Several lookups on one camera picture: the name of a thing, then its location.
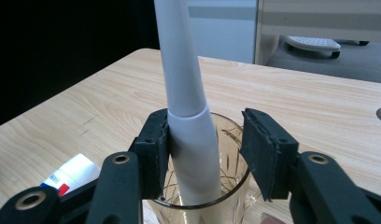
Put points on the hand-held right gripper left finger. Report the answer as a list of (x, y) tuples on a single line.
[(152, 149)]

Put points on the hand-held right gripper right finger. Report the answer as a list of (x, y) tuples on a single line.
[(266, 152)]

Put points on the amber glass cup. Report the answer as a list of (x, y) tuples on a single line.
[(232, 193)]

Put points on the white electric toothbrush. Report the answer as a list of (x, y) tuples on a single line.
[(187, 93)]

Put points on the white toothpaste tube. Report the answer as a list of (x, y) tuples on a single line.
[(75, 172)]

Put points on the white cabinet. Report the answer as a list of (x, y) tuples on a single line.
[(222, 31)]

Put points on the black curtain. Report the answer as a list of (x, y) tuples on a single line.
[(54, 46)]

